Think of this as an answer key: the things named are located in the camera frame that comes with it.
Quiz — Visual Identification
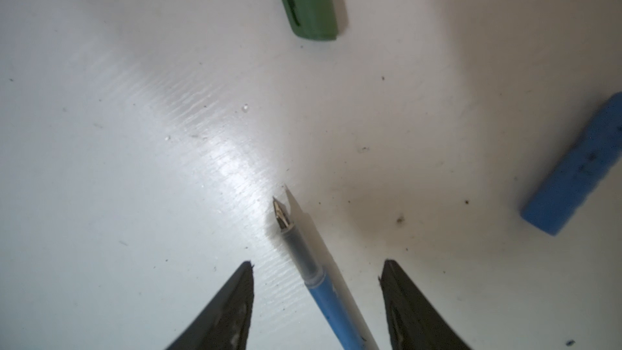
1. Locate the blue fountain pen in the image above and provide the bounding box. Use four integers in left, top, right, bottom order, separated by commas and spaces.
272, 198, 365, 349

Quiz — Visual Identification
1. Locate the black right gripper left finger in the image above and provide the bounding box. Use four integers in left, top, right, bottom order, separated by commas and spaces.
168, 261, 254, 350

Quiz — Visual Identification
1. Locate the blue pen cap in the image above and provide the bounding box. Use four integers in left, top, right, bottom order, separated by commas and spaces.
520, 92, 621, 236

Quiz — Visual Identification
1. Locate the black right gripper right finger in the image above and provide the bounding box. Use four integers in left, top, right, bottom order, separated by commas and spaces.
379, 259, 470, 350

